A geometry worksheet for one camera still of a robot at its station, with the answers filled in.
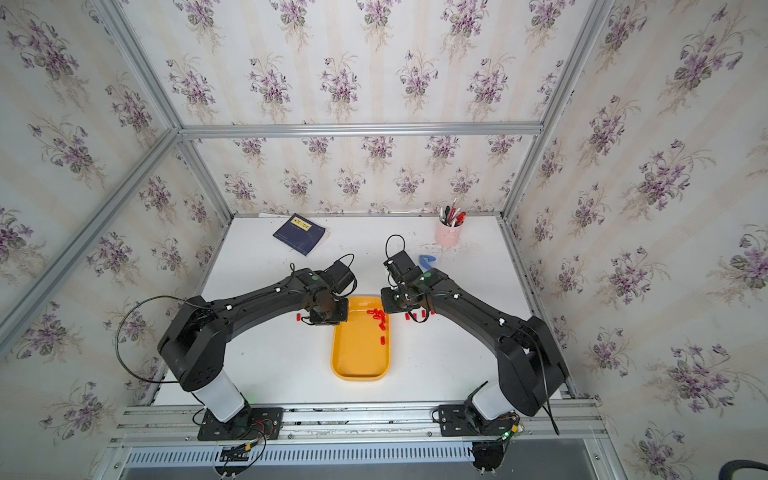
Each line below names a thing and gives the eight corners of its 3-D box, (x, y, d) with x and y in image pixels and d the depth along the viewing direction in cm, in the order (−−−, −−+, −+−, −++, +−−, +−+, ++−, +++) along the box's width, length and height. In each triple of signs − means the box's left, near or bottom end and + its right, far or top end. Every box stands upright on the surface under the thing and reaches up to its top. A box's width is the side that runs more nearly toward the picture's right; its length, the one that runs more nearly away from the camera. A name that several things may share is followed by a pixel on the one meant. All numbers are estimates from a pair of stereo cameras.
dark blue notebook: (272, 237, 115) (270, 233, 114) (296, 216, 123) (294, 212, 121) (309, 258, 109) (308, 254, 107) (332, 235, 116) (332, 231, 115)
